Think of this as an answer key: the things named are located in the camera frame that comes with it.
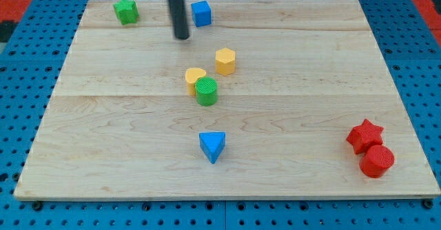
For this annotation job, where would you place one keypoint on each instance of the blue cube block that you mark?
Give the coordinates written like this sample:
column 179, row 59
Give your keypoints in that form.
column 201, row 13

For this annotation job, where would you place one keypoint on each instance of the yellow heart block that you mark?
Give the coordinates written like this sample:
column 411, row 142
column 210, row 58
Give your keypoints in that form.
column 191, row 76

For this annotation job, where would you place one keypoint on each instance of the blue triangle block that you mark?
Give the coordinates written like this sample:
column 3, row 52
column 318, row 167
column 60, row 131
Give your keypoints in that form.
column 212, row 144

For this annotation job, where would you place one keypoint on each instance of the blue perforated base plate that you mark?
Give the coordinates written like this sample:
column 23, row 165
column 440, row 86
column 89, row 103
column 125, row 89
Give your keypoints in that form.
column 30, row 64

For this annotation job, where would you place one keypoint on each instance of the green star block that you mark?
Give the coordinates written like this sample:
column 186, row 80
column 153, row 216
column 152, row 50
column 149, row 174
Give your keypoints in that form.
column 126, row 11

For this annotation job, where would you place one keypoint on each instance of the yellow hexagon block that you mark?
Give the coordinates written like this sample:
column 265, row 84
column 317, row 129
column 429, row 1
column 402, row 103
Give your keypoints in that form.
column 225, row 61

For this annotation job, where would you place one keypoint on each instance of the light wooden board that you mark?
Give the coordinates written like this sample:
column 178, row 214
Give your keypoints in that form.
column 120, row 125

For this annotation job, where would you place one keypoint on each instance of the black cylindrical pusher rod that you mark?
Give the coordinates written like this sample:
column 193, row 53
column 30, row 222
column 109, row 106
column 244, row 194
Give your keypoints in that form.
column 179, row 19

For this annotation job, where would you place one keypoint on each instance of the red cylinder block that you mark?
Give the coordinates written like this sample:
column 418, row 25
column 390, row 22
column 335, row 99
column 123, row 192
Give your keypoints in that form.
column 376, row 161

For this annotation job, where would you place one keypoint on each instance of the red star block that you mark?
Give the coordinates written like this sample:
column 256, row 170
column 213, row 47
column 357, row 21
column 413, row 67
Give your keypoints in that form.
column 365, row 135

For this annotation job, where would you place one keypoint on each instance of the green cylinder block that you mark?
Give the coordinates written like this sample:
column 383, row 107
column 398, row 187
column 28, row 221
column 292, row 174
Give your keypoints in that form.
column 206, row 91

